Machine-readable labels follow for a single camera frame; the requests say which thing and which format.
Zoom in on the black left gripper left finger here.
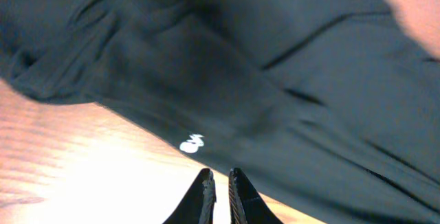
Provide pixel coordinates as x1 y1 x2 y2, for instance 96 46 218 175
163 168 216 224

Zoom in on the black t-shirt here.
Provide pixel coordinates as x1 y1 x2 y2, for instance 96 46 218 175
1 0 439 223

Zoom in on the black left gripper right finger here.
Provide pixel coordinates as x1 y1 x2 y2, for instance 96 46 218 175
228 168 283 224

